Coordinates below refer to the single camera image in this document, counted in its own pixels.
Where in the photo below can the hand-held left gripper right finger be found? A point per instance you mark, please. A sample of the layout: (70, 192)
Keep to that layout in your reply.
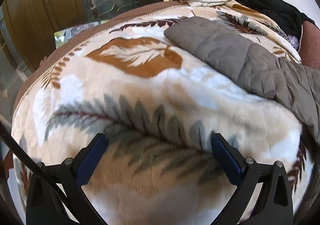
(226, 162)

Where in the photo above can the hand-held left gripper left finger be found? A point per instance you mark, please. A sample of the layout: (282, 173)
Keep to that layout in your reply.
(90, 165)

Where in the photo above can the grey quilted jacket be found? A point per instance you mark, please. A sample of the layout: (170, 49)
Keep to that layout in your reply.
(250, 62)

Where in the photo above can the leaf print fleece blanket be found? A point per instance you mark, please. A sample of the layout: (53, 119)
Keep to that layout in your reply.
(150, 105)

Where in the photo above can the purple patterned cloth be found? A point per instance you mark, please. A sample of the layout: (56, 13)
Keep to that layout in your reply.
(293, 41)

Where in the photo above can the black garment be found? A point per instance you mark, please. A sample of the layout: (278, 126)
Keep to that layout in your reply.
(272, 7)

